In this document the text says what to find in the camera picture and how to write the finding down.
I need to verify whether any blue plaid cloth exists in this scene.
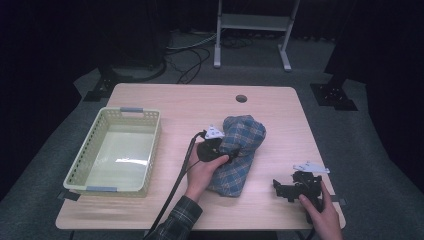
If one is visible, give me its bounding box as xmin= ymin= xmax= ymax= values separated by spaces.
xmin=207 ymin=114 xmax=267 ymax=199

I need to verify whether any white metal stand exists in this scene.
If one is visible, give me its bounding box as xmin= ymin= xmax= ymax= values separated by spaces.
xmin=213 ymin=0 xmax=302 ymax=73

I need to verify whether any grey tape strip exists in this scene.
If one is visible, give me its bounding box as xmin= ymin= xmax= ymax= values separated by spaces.
xmin=85 ymin=186 xmax=119 ymax=193
xmin=119 ymin=106 xmax=145 ymax=114

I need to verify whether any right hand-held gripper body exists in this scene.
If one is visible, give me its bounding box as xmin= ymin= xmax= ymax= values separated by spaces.
xmin=292 ymin=161 xmax=331 ymax=214

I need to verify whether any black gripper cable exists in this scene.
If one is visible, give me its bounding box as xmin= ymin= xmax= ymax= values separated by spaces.
xmin=143 ymin=130 xmax=208 ymax=240

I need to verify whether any thin black floor cable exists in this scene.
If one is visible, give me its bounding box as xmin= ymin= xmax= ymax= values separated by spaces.
xmin=175 ymin=46 xmax=213 ymax=85

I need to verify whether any thick black floor cable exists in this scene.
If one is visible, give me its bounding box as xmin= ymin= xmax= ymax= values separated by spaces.
xmin=114 ymin=58 xmax=168 ymax=84

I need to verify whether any pale green plastic basket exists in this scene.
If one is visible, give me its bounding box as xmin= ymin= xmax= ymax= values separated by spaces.
xmin=62 ymin=107 xmax=162 ymax=199

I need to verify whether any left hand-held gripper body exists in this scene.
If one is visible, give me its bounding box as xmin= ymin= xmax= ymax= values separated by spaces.
xmin=196 ymin=124 xmax=231 ymax=163

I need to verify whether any white floor cable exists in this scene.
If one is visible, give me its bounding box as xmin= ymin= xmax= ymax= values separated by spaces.
xmin=166 ymin=32 xmax=218 ymax=52

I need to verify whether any black stand base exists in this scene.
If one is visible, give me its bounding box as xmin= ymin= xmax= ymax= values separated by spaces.
xmin=83 ymin=64 xmax=134 ymax=103
xmin=309 ymin=76 xmax=359 ymax=112

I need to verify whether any person's right hand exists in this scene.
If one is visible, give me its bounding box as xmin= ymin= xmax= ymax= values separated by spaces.
xmin=298 ymin=181 xmax=345 ymax=240

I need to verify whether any person's left hand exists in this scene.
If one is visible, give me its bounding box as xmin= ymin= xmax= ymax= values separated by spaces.
xmin=184 ymin=153 xmax=231 ymax=203

